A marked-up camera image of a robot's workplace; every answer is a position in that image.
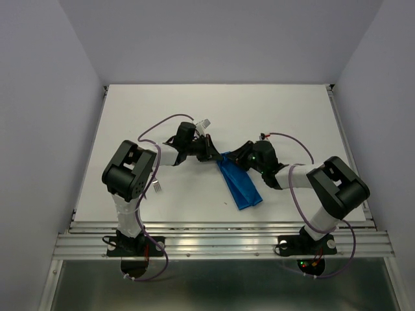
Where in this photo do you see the silver fork black handle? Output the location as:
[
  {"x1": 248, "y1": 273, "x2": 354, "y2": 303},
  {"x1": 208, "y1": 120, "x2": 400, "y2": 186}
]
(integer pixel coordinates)
[{"x1": 152, "y1": 176, "x2": 162, "y2": 192}]

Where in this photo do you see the blue satin napkin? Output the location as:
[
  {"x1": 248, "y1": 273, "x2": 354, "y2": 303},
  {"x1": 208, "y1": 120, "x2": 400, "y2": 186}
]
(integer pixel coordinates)
[{"x1": 217, "y1": 152, "x2": 263, "y2": 211}]

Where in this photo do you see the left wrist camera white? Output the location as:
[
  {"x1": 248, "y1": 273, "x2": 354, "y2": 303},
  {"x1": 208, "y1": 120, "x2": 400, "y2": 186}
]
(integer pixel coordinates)
[{"x1": 195, "y1": 119, "x2": 211, "y2": 136}]

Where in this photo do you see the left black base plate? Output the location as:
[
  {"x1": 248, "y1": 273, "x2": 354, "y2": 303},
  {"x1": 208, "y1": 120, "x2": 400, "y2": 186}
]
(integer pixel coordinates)
[{"x1": 102, "y1": 235, "x2": 163, "y2": 258}]

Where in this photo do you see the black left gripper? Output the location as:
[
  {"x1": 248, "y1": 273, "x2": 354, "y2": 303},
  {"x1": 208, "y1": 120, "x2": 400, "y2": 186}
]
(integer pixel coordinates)
[{"x1": 185, "y1": 134, "x2": 223, "y2": 163}]

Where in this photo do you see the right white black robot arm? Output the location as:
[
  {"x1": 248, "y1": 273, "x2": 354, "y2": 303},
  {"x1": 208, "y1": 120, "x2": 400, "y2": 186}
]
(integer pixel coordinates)
[{"x1": 225, "y1": 140, "x2": 370, "y2": 257}]

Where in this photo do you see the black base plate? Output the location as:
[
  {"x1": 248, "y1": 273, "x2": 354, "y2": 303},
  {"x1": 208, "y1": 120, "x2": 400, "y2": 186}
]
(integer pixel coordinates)
[
  {"x1": 102, "y1": 235, "x2": 163, "y2": 258},
  {"x1": 274, "y1": 235, "x2": 337, "y2": 257}
]

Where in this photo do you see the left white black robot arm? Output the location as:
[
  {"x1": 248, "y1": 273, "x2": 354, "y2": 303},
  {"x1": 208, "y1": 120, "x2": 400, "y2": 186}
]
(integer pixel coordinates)
[{"x1": 102, "y1": 119, "x2": 222, "y2": 257}]

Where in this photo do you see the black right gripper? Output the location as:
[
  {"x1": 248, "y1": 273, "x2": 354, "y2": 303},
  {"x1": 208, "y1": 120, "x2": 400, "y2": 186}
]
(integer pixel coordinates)
[{"x1": 224, "y1": 139, "x2": 265, "y2": 174}]

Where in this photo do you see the aluminium frame rail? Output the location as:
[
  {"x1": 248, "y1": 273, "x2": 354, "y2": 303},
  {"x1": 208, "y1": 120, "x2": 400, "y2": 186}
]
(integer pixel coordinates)
[{"x1": 38, "y1": 84, "x2": 403, "y2": 311}]

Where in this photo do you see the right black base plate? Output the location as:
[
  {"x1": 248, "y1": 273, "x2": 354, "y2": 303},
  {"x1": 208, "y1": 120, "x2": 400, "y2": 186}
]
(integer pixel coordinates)
[{"x1": 274, "y1": 235, "x2": 337, "y2": 257}]

